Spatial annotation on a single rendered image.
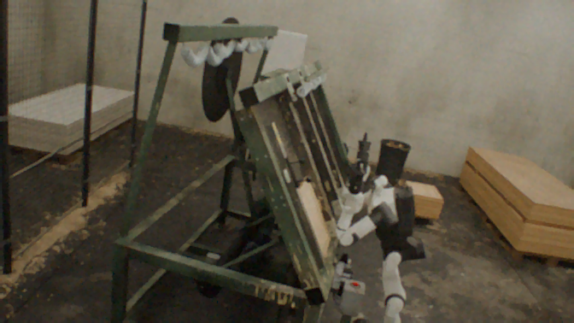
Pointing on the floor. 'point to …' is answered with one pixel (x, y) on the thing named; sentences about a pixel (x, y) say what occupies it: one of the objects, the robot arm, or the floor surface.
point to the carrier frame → (267, 263)
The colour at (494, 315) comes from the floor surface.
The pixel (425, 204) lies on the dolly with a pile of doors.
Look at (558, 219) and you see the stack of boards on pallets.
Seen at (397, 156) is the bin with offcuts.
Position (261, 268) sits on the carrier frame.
